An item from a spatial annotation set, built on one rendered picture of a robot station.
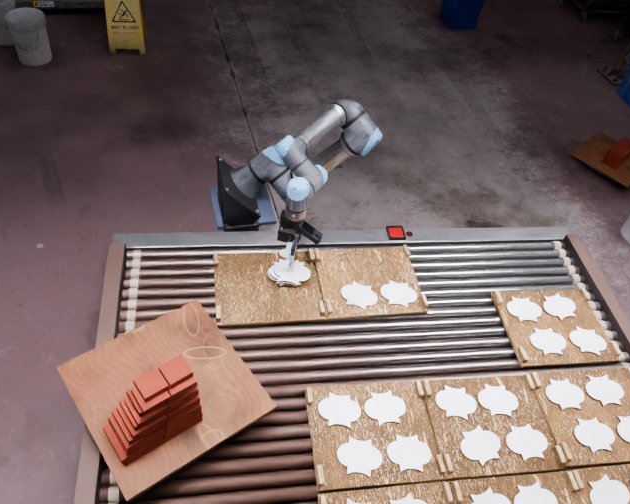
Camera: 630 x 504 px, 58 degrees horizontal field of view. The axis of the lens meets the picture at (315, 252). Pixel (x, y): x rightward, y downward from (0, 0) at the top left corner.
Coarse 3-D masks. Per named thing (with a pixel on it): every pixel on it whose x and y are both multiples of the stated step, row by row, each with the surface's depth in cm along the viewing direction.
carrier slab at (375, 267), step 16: (320, 256) 238; (336, 256) 239; (352, 256) 240; (368, 256) 241; (384, 256) 242; (400, 256) 243; (320, 272) 232; (336, 272) 233; (352, 272) 234; (368, 272) 235; (384, 272) 236; (400, 272) 237; (320, 288) 227; (336, 288) 227; (416, 288) 232; (336, 304) 222; (384, 304) 224; (416, 304) 226
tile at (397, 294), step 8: (384, 288) 229; (392, 288) 229; (400, 288) 230; (408, 288) 230; (384, 296) 226; (392, 296) 226; (400, 296) 227; (408, 296) 227; (416, 296) 228; (392, 304) 224; (400, 304) 224
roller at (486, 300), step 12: (432, 300) 231; (444, 300) 231; (456, 300) 232; (468, 300) 233; (480, 300) 234; (492, 300) 235; (120, 312) 209; (132, 312) 210; (144, 312) 211; (156, 312) 211; (168, 312) 212
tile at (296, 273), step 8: (280, 264) 226; (288, 264) 227; (296, 264) 227; (280, 272) 224; (288, 272) 224; (296, 272) 225; (304, 272) 225; (280, 280) 221; (288, 280) 221; (296, 280) 222; (304, 280) 222
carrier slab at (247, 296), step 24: (240, 264) 230; (264, 264) 231; (312, 264) 234; (216, 288) 220; (240, 288) 221; (264, 288) 223; (288, 288) 224; (312, 288) 226; (240, 312) 214; (264, 312) 215; (288, 312) 216; (312, 312) 218
